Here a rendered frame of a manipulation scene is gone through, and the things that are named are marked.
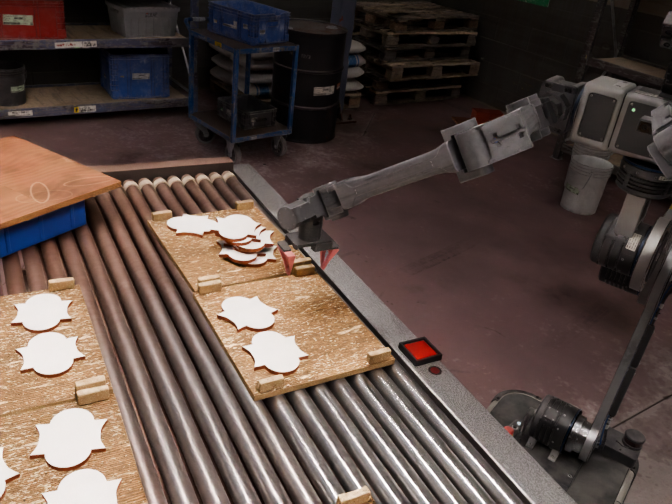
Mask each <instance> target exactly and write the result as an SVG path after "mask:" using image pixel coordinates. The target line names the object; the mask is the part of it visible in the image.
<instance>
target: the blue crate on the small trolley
mask: <svg viewBox="0 0 672 504"><path fill-rule="evenodd" d="M208 2H209V4H208V5H209V7H208V8H209V12H208V13H209V17H208V18H209V23H207V30H209V32H212V33H215V34H218V35H221V36H224V37H227V38H230V39H233V40H236V41H239V42H242V43H245V44H248V45H251V46H258V45H268V44H277V43H286V42H287V41H289V34H288V29H289V28H288V27H289V24H290V23H289V19H291V18H289V16H291V15H290V13H291V12H288V11H285V10H281V9H278V8H275V7H271V6H268V5H265V4H261V3H257V2H254V1H250V0H214V1H208Z"/></svg>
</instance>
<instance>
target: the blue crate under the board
mask: <svg viewBox="0 0 672 504"><path fill-rule="evenodd" d="M85 224H86V212H85V200H83V201H80V202H77V203H74V204H72V205H69V206H66V207H63V208H60V209H58V210H55V211H52V212H49V213H47V214H44V215H41V216H38V217H35V218H33V219H30V220H27V221H24V222H21V223H19V224H16V225H13V226H10V227H7V228H5V229H2V230H0V258H2V257H4V256H7V255H10V254H12V253H15V252H17V251H20V250H22V249H25V248H27V247H30V246H32V245H35V244H37V243H40V242H43V241H45V240H48V239H50V238H53V237H55V236H58V235H60V234H63V233H65V232H68V231H70V230H73V229H76V228H78V227H81V226H83V225H85Z"/></svg>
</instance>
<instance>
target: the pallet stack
mask: <svg viewBox="0 0 672 504"><path fill-rule="evenodd" d="M361 11H362V12H365V13H366V14H360V13H361ZM398 13H404V14H398ZM479 17H480V16H478V15H475V14H471V13H466V12H463V11H458V10H456V9H452V8H449V7H445V6H441V5H436V4H434V3H431V2H357V3H356V11H355V19H354V26H353V34H352V39H353V40H355V41H357V42H360V43H361V44H362V45H364V46H365V47H366V50H365V51H363V52H361V53H358V54H360V55H361V56H362V57H363V58H364V59H365V60H366V63H365V64H363V65H362V66H360V68H361V69H362V70H363V71H364V74H363V75H361V76H359V77H356V78H354V79H356V80H357V81H358V82H360V83H361V84H362V85H363V86H364V87H363V88H362V89H360V90H357V91H359V92H361V96H368V95H373V96H372V97H371V100H372V101H370V103H371V104H373V105H388V104H402V103H414V102H423V101H435V100H446V99H452V98H459V95H460V89H459V88H461V86H462V85H460V81H461V77H468V76H477V75H478V71H479V66H480V62H477V61H475V60H472V59H469V58H468V57H469V52H470V48H471V46H475V43H476V39H475V36H477V34H478V32H476V31H473V30H477V27H478V22H479ZM456 18H464V23H463V26H462V27H458V26H457V25H454V24H450V23H455V21H456ZM358 26H361V27H360V28H358ZM456 34H462V36H461V41H460V42H459V41H458V40H454V39H455V37H456ZM358 35H359V36H358ZM449 48H456V49H455V54H453V52H450V51H448V49H449ZM456 65H464V66H463V69H462V68H459V67H457V66H456ZM442 78H447V79H442ZM440 89H447V91H446V92H445V93H446V95H441V96H429V97H425V96H426V91H430V90H440ZM405 92H410V95H409V98H406V99H395V100H387V95H388V94H392V93H405Z"/></svg>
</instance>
